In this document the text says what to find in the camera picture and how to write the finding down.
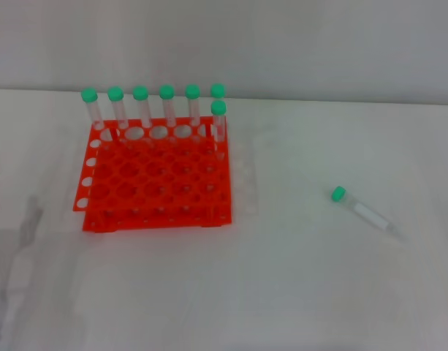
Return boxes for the white-labelled tube with green cap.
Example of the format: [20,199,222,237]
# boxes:
[330,185,406,242]

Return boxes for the orange plastic test tube rack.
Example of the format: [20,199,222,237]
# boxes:
[72,116,233,233]

